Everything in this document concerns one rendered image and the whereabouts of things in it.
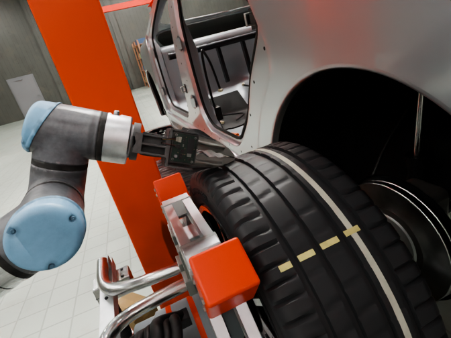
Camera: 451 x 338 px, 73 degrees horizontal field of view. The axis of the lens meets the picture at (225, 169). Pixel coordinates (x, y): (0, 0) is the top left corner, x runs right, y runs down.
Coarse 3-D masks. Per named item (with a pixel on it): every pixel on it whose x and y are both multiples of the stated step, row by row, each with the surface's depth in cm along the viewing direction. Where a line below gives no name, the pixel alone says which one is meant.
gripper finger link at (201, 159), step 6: (198, 156) 62; (204, 156) 63; (216, 156) 63; (222, 156) 65; (198, 162) 60; (204, 162) 60; (210, 162) 60; (216, 162) 61; (222, 162) 64; (228, 162) 64
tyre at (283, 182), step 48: (288, 144) 65; (192, 192) 77; (240, 192) 52; (288, 192) 51; (336, 192) 51; (240, 240) 46; (288, 240) 45; (336, 240) 45; (384, 240) 46; (288, 288) 41; (336, 288) 43; (288, 336) 40; (336, 336) 40; (384, 336) 42; (432, 336) 43
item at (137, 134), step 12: (168, 132) 56; (180, 132) 55; (192, 132) 55; (144, 144) 53; (156, 144) 56; (168, 144) 54; (180, 144) 55; (192, 144) 55; (132, 156) 55; (168, 156) 54; (180, 156) 55; (192, 156) 56; (180, 168) 55
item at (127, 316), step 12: (180, 252) 55; (168, 288) 58; (180, 288) 58; (192, 288) 58; (144, 300) 56; (156, 300) 56; (132, 312) 55; (144, 312) 56; (108, 324) 53; (120, 324) 53; (108, 336) 51
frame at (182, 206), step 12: (168, 204) 65; (180, 204) 66; (192, 204) 63; (168, 216) 61; (180, 216) 67; (192, 216) 59; (168, 228) 84; (180, 228) 56; (204, 228) 54; (180, 240) 52; (204, 240) 50; (216, 240) 50; (192, 252) 48; (192, 276) 47; (240, 312) 45; (216, 324) 44; (240, 324) 47; (252, 324) 44; (216, 336) 43; (228, 336) 44; (252, 336) 44
